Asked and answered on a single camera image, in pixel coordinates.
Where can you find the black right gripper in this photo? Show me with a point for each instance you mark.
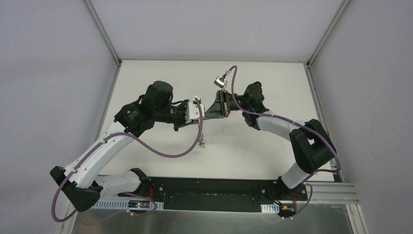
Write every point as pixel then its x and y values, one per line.
pixel 224 105

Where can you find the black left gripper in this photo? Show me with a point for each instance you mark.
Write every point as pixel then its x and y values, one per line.
pixel 182 117

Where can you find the silver keyring with clips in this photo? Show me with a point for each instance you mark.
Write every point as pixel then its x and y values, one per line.
pixel 201 135

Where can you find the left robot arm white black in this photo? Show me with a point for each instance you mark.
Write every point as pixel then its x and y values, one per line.
pixel 81 180

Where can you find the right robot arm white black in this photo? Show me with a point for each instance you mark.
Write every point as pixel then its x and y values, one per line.
pixel 312 147

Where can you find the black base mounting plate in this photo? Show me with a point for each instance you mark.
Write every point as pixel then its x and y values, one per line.
pixel 217 195

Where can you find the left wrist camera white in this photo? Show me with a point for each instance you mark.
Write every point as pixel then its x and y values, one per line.
pixel 193 109

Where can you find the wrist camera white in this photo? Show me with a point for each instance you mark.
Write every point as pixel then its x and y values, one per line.
pixel 193 109
pixel 221 80

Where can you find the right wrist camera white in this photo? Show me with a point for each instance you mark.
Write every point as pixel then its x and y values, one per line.
pixel 221 80

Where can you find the aluminium frame post left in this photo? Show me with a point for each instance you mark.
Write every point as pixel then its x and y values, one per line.
pixel 101 30

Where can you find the aluminium frame post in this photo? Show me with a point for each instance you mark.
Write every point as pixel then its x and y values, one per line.
pixel 329 30
pixel 101 30

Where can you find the aluminium front rail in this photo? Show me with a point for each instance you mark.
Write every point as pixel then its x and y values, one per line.
pixel 318 192

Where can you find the aluminium frame post right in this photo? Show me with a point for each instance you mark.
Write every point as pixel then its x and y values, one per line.
pixel 329 30

